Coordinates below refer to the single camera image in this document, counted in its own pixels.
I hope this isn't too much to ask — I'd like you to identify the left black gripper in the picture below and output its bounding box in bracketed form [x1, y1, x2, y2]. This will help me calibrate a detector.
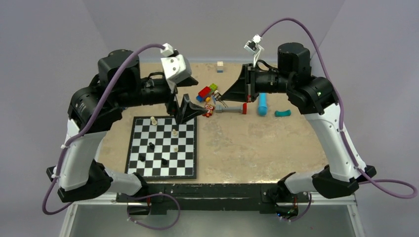
[116, 74, 208, 122]

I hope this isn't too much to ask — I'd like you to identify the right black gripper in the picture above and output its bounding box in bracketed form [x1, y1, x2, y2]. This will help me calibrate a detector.
[221, 63, 293, 102]

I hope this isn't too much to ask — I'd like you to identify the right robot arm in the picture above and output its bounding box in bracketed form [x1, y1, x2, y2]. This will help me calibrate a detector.
[221, 42, 376, 201]

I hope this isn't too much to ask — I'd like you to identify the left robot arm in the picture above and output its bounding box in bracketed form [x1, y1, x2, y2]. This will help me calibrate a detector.
[47, 49, 204, 203]

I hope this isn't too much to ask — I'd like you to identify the red owl number block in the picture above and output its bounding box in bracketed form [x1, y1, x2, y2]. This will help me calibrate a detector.
[203, 104, 214, 118]

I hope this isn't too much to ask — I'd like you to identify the colourful toy brick car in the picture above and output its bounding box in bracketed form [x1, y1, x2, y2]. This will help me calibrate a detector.
[196, 83, 218, 102]

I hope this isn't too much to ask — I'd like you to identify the grey red toy bolt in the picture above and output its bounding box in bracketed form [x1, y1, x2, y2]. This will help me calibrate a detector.
[214, 103, 247, 115]

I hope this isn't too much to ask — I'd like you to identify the light blue cylinder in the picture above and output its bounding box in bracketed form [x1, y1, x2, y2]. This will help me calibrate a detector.
[257, 93, 268, 117]

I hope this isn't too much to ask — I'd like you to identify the white blue small cube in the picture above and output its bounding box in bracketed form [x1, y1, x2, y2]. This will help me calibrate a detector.
[216, 61, 224, 73]

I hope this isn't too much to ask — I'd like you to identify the white chess piece top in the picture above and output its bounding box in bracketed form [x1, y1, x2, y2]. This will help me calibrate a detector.
[150, 117, 158, 126]

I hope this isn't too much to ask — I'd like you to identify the black white chessboard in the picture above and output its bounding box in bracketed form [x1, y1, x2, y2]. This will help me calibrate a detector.
[125, 116, 198, 181]

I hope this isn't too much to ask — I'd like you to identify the teal curved piece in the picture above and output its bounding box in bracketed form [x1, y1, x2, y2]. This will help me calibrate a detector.
[274, 110, 292, 118]

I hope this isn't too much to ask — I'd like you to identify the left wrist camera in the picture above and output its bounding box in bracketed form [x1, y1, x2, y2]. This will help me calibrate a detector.
[160, 43, 192, 84]

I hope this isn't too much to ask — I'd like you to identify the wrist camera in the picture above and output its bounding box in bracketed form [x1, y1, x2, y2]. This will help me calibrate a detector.
[244, 34, 264, 67]
[160, 43, 192, 84]

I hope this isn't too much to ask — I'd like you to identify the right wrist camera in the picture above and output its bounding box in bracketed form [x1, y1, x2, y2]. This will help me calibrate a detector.
[244, 34, 264, 67]

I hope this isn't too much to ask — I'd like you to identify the black base frame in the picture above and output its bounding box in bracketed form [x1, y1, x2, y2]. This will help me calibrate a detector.
[116, 183, 309, 215]

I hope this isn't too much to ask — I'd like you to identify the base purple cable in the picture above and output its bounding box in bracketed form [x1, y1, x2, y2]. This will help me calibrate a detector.
[126, 190, 183, 230]

